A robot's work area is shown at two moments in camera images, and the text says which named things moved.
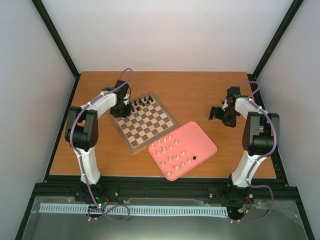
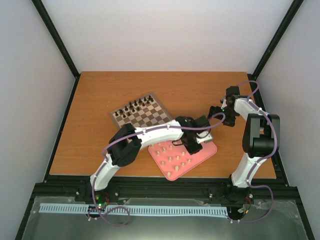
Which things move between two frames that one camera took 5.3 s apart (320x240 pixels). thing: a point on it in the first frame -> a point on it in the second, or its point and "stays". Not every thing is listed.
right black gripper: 217,114 stays
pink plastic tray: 182,149 stays
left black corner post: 64,54 stays
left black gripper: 127,113 -> 192,149
